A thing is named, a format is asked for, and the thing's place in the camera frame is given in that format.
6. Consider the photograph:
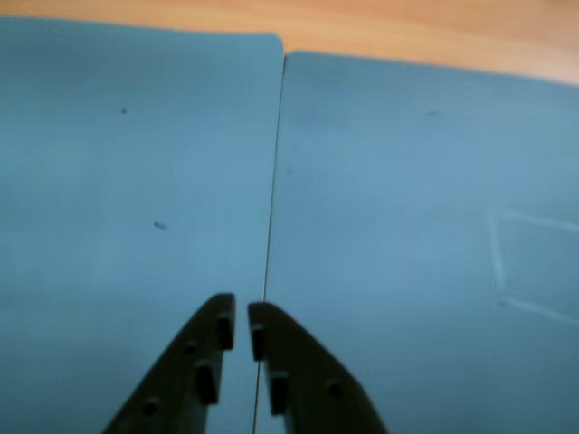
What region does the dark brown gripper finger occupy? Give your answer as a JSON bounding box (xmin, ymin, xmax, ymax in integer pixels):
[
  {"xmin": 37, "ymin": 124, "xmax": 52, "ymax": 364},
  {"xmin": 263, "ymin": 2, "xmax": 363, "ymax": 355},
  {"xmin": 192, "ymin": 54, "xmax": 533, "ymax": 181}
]
[
  {"xmin": 101, "ymin": 293, "xmax": 237, "ymax": 434},
  {"xmin": 247, "ymin": 301, "xmax": 391, "ymax": 434}
]

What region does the grey mat with box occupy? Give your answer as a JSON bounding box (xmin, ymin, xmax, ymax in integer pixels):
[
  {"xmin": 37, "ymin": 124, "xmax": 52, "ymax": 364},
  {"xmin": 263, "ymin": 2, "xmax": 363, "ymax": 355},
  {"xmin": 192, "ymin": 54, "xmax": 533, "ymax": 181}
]
[{"xmin": 252, "ymin": 50, "xmax": 579, "ymax": 434}]

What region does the transparent plastic box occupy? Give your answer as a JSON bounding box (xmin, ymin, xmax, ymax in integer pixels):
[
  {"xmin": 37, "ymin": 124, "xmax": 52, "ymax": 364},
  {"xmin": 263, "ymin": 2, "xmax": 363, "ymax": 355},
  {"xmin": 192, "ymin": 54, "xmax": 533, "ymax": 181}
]
[{"xmin": 487, "ymin": 209, "xmax": 579, "ymax": 327}]

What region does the grey mat without box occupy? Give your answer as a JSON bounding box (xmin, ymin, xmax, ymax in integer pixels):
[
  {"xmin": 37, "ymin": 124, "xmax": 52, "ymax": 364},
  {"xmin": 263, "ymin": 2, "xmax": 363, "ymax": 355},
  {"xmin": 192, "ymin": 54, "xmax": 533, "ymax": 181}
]
[{"xmin": 0, "ymin": 16, "xmax": 286, "ymax": 434}]

